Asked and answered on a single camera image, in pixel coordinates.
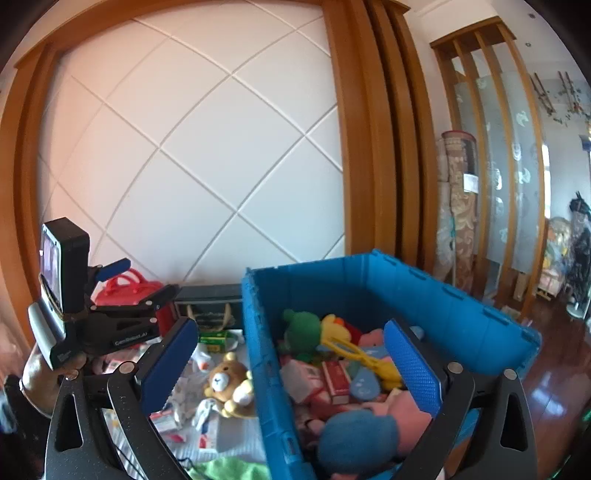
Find brown teddy bear plush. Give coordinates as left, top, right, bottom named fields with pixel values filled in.
left=204, top=352, right=256, bottom=419

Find blue plastic storage crate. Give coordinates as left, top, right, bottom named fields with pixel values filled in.
left=242, top=251, right=542, bottom=479

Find red white medicine box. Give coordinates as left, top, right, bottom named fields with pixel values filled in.
left=322, top=360, right=351, bottom=405

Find person left hand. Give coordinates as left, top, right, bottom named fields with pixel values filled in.
left=20, top=345, right=87, bottom=417

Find yellow plastic tongs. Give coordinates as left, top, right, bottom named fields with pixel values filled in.
left=321, top=337, right=404, bottom=390

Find blue droplet-shaped toy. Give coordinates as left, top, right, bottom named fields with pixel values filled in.
left=349, top=366, right=382, bottom=402

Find blue round plush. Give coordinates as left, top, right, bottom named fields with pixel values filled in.
left=318, top=410, right=400, bottom=474

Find red bear-shaped case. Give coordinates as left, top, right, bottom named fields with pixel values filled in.
left=92, top=268, right=176, bottom=336

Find green frog plush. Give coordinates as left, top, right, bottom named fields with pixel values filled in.
left=279, top=309, right=322, bottom=363

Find wooden slat glass partition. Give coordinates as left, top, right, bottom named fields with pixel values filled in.
left=431, top=16, right=551, bottom=321

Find green tea box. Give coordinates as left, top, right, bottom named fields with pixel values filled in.
left=198, top=330, right=239, bottom=353

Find rolled patterned carpet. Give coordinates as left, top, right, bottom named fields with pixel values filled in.
left=434, top=130, right=479, bottom=292

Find light green cloth bag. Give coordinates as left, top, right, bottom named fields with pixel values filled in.
left=188, top=457, right=270, bottom=480

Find dark green gift box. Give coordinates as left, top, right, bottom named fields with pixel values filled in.
left=174, top=284, right=243, bottom=332

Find white striped table cloth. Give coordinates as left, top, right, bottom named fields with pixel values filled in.
left=151, top=361, right=266, bottom=469

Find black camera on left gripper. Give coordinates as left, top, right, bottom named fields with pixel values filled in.
left=40, top=217, right=90, bottom=314

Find pink plush toy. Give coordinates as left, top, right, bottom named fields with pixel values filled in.
left=362, top=388, right=432, bottom=456

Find yellow duck plush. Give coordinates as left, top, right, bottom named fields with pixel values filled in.
left=321, top=314, right=360, bottom=344

